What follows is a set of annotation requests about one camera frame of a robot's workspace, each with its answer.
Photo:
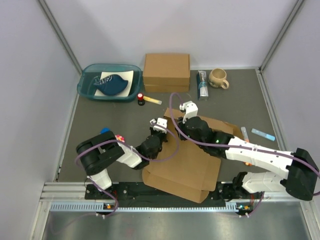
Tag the grey slotted cable duct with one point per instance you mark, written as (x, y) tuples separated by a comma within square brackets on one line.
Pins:
[(103, 208)]

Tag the blue toothpaste box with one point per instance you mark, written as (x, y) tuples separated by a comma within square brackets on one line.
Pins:
[(202, 85)]

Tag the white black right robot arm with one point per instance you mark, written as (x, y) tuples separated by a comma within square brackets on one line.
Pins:
[(293, 172)]

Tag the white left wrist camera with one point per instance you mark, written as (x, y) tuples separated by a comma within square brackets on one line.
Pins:
[(159, 124)]

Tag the orange grey marker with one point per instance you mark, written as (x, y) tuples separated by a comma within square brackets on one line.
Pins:
[(245, 134)]

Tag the beige ceramic mug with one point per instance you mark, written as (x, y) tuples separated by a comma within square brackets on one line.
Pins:
[(218, 78)]

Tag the blue small eraser block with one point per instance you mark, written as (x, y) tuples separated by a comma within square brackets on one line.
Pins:
[(104, 130)]

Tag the lower folded cardboard box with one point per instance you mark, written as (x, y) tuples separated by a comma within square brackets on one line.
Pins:
[(166, 88)]

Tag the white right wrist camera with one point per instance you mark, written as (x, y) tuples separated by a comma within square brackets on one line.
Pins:
[(189, 109)]

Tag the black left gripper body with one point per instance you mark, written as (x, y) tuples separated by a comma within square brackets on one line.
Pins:
[(162, 137)]

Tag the teal plastic bin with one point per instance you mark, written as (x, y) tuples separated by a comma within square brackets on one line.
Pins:
[(85, 86)]

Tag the light blue marker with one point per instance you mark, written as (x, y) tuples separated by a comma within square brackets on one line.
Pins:
[(263, 134)]

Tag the yellow highlighter marker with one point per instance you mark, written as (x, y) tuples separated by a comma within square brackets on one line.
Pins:
[(152, 100)]

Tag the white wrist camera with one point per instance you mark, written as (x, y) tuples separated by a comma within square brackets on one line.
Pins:
[(159, 124), (189, 109)]

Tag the pink flower toy left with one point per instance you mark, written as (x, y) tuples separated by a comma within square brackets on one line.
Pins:
[(120, 138)]

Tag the brown cardboard box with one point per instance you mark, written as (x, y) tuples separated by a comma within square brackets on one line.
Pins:
[(182, 168)]

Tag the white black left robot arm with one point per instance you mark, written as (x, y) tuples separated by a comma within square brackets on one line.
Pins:
[(98, 153)]

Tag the upper folded cardboard box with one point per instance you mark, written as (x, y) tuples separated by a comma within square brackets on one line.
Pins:
[(167, 69)]

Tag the red black stamp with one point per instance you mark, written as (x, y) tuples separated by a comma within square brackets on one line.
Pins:
[(140, 99)]

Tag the dark blue shoe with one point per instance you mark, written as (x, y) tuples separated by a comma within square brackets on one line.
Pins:
[(111, 85)]

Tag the folded cardboard box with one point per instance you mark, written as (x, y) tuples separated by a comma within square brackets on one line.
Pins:
[(166, 88), (167, 69)]

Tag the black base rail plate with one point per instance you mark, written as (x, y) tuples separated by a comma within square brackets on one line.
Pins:
[(137, 194)]

